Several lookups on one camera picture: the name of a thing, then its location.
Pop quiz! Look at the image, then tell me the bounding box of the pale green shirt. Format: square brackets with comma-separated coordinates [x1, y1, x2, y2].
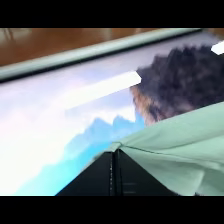
[87, 101, 224, 197]

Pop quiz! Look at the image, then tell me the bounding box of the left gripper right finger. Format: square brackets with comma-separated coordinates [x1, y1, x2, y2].
[113, 148, 178, 197]

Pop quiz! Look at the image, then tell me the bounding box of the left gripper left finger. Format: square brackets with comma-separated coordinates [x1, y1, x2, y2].
[55, 150, 115, 197]

